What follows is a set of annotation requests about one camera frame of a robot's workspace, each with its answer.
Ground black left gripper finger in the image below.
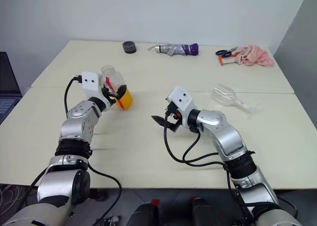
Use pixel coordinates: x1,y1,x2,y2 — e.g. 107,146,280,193
116,85,128,100

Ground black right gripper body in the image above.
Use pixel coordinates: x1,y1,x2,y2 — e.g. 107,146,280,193
164,103,183,133

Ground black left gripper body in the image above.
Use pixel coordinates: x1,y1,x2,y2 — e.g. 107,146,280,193
100,86,120,105

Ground bottle with orange juice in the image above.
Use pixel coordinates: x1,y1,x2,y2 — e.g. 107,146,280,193
100,64,135,111

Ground clear plastic wine glass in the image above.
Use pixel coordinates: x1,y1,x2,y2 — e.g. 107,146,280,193
211,83,261,118

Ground folded silver purple umbrella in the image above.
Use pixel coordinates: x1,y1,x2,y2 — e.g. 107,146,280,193
147,43,200,57

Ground dark laptop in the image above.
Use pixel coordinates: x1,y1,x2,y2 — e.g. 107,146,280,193
0,52,23,124

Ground pink towel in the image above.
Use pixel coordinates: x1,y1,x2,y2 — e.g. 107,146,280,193
233,44,275,69

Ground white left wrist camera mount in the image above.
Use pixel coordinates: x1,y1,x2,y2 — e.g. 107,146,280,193
80,71,112,112

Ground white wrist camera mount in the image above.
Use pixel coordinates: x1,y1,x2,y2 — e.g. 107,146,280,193
165,85,197,115
80,71,112,112

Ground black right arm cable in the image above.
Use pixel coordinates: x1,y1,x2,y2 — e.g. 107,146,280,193
162,109,256,212

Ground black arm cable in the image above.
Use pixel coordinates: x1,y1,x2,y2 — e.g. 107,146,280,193
63,74,123,223
162,109,256,212

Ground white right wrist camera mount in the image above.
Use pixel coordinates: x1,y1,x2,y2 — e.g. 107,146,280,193
165,85,197,115

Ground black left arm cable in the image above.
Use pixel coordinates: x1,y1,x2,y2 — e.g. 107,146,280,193
63,74,123,223

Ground orange frame tool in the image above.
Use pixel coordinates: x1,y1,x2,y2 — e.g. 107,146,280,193
217,53,240,67

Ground blue handled scissors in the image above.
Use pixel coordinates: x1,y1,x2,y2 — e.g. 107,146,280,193
215,46,239,58

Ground small metal bracket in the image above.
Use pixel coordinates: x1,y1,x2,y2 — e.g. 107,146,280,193
98,215,122,226

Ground white floor cables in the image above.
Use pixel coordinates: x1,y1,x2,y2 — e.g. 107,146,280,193
0,184,23,205

